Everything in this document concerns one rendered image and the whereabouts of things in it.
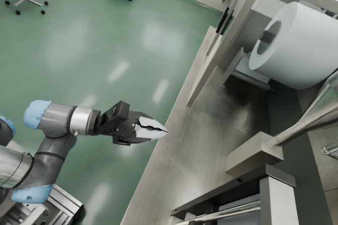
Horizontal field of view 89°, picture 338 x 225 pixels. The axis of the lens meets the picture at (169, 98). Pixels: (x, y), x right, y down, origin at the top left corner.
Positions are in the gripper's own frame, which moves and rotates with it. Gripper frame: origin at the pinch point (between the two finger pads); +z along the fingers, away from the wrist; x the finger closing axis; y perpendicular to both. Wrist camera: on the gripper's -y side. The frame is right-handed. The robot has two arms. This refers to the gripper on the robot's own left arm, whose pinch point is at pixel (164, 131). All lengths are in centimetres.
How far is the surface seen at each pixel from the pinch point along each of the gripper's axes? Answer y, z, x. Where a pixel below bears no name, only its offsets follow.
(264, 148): 7.0, 40.1, -2.5
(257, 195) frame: -15.9, 14.5, 15.6
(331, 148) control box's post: -20.0, 31.1, 6.1
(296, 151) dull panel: 19, 69, -8
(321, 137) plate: 6, 69, -11
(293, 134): -3.7, 42.6, -4.4
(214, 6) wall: 176, 147, -455
